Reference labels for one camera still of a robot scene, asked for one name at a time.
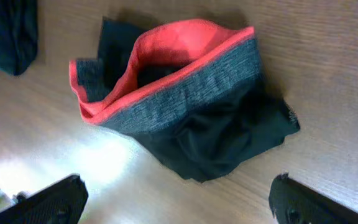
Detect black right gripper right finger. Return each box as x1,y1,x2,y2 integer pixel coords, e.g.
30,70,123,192
268,173,358,224

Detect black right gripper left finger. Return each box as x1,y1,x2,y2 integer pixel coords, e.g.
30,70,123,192
0,174,88,224

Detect black pants with red waistband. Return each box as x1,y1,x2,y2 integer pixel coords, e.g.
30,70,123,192
69,19,300,182

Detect black folded cloth pile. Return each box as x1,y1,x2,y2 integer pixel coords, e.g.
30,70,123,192
0,0,39,76

